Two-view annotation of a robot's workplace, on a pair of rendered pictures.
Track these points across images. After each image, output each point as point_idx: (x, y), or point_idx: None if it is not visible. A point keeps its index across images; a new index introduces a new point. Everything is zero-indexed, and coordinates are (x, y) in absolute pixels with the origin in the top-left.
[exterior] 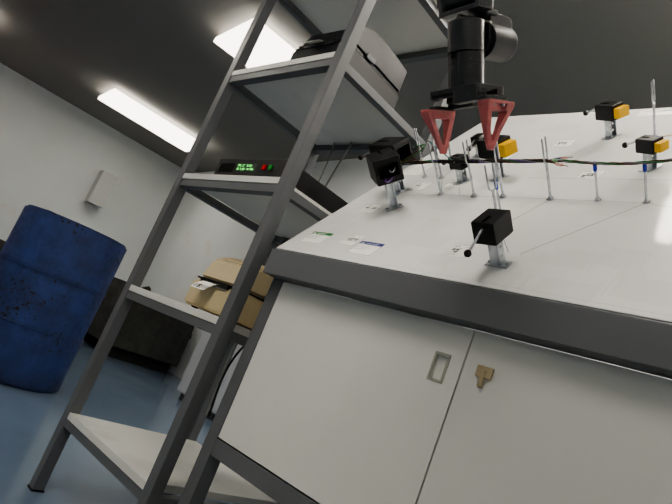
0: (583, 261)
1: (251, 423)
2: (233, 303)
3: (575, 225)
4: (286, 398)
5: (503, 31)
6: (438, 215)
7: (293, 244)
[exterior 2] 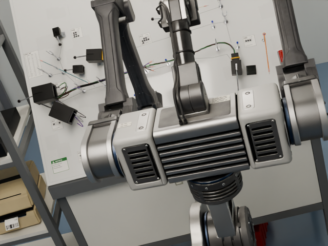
0: None
1: (107, 242)
2: (50, 220)
3: None
4: (116, 225)
5: (160, 101)
6: None
7: (54, 178)
